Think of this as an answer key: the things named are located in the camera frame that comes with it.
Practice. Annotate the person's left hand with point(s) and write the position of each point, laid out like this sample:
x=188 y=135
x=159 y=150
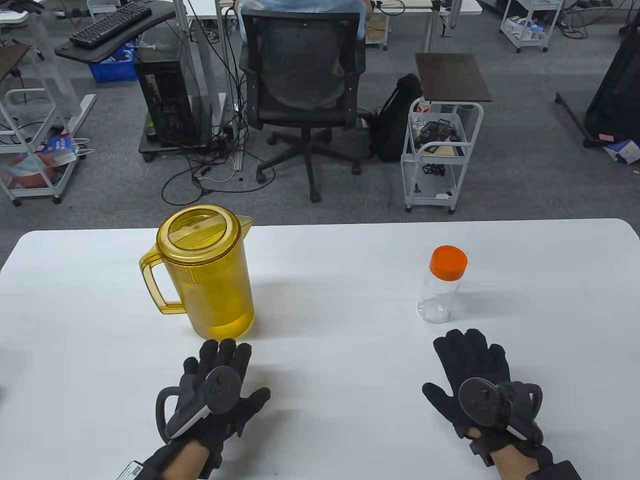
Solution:
x=235 y=420

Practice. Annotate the person's right hand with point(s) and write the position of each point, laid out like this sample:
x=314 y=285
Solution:
x=445 y=360

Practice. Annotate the clear water cup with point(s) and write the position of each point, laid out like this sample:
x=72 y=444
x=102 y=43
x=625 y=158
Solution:
x=435 y=300

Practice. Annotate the orange cup lid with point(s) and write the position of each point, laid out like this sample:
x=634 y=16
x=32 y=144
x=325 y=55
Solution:
x=448 y=261

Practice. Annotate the yellow transparent kettle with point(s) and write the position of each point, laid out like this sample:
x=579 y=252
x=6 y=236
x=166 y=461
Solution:
x=215 y=280

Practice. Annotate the person's left forearm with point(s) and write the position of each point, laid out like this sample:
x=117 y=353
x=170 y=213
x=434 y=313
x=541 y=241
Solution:
x=187 y=460

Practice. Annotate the person's right forearm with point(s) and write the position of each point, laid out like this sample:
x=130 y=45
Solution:
x=510 y=467

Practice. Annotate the grey left hand controller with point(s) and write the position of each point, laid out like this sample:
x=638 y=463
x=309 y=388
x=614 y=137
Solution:
x=222 y=390

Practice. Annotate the grey hand controller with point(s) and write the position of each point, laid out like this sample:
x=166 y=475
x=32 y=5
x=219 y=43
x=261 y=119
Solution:
x=477 y=400
x=222 y=390

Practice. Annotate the grey right hand controller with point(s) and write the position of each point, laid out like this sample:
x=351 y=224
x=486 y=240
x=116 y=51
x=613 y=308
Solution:
x=477 y=400

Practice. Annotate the black left wrist sensor box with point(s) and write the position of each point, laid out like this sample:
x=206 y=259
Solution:
x=132 y=472

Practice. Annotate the black wrist sensor box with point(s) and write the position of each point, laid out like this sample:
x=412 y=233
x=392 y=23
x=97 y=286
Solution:
x=555 y=472
x=132 y=472

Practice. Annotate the black right wrist sensor box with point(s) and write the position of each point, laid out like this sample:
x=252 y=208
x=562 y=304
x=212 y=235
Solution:
x=555 y=472

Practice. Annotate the white rolling cart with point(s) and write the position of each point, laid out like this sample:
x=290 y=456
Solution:
x=430 y=202
x=55 y=192
x=531 y=46

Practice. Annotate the black backpack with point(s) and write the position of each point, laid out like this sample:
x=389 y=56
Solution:
x=395 y=120

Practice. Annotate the white blue box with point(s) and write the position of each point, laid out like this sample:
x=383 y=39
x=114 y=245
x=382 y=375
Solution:
x=625 y=152

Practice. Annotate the dark brown side table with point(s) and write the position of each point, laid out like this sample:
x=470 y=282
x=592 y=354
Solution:
x=450 y=77
x=10 y=57

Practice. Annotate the black wheeled platform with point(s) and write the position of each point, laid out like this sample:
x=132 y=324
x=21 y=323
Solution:
x=150 y=145

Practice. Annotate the black fabric stand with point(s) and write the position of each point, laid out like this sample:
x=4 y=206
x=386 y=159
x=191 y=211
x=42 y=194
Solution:
x=615 y=100

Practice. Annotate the blue white bag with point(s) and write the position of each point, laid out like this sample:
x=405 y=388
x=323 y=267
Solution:
x=59 y=147

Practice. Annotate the black computer tower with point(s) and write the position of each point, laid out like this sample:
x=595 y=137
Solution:
x=160 y=100

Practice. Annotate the black mesh office chair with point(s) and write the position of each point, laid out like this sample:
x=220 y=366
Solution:
x=300 y=60

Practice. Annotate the cardboard box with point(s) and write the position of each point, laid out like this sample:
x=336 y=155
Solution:
x=376 y=31

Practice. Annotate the blue plastic crate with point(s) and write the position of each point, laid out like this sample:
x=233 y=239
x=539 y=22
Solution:
x=112 y=71

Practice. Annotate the black curved desk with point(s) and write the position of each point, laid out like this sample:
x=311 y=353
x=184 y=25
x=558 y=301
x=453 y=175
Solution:
x=162 y=14

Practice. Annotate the black keyboard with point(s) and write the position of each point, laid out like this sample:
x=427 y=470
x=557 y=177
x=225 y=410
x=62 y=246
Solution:
x=110 y=24

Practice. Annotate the white long desk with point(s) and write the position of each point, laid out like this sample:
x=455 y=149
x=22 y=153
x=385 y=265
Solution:
x=200 y=6

